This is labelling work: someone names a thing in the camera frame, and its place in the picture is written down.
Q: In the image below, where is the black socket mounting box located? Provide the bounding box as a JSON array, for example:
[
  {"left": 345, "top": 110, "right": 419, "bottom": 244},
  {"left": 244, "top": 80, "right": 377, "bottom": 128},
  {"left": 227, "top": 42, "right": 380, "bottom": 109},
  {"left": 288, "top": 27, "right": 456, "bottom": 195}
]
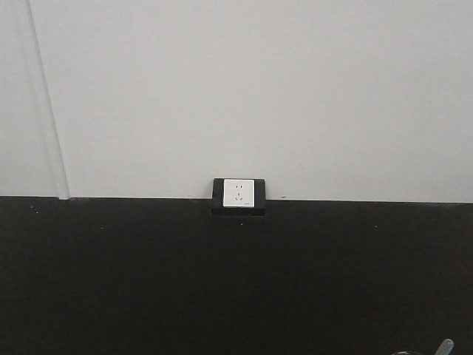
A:
[{"left": 211, "top": 178, "right": 266, "bottom": 217}]

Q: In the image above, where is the white wall power socket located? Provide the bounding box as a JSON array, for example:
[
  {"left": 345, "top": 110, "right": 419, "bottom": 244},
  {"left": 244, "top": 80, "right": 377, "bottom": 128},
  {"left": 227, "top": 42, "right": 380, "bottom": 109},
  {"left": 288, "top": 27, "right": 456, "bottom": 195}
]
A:
[{"left": 222, "top": 179, "right": 255, "bottom": 208}]

